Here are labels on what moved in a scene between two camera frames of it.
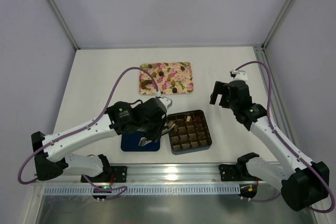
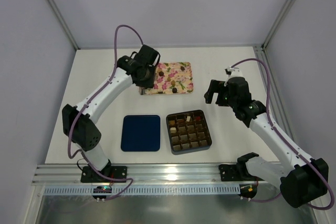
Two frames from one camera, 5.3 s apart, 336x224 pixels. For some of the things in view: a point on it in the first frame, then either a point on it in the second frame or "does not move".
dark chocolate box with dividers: (193, 133) does not move
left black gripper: (156, 127) to (146, 84)
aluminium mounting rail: (161, 174) does not move
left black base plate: (119, 173) does not move
